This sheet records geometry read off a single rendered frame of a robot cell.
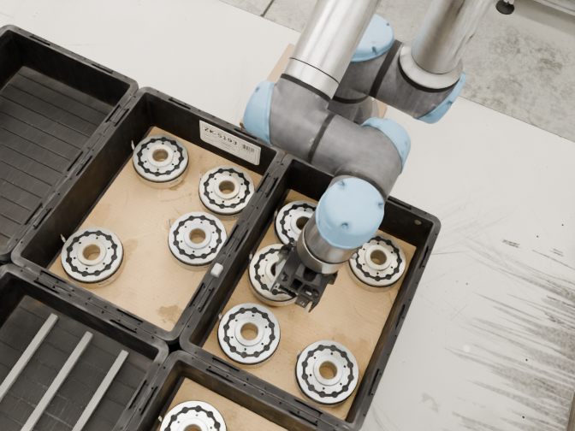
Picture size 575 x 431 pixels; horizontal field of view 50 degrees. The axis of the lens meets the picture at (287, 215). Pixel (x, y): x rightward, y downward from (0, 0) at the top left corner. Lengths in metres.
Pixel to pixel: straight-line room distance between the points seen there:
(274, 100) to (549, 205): 0.84
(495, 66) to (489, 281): 1.50
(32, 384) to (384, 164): 0.65
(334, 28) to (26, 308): 0.68
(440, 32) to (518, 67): 1.70
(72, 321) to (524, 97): 2.02
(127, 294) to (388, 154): 0.53
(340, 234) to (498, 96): 1.93
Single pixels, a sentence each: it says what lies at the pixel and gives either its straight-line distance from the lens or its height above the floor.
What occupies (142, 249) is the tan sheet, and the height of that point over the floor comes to 0.83.
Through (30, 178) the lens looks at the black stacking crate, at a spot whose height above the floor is 0.83.
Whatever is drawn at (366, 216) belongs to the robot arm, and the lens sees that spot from 0.72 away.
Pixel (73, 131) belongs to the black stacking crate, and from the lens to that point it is 1.27.
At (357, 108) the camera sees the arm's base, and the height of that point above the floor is 0.86.
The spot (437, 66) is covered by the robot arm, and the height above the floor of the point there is 1.06.
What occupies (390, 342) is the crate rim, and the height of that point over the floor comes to 0.93.
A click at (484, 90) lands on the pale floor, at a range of 2.59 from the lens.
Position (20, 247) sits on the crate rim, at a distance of 1.05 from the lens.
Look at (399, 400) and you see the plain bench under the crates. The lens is 1.20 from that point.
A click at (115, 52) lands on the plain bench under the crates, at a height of 0.70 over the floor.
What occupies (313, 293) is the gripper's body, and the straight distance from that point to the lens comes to 0.90.
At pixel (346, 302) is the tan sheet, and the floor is 0.83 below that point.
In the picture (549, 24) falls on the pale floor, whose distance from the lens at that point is 2.97.
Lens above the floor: 1.84
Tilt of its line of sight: 62 degrees down
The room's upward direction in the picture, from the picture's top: 11 degrees clockwise
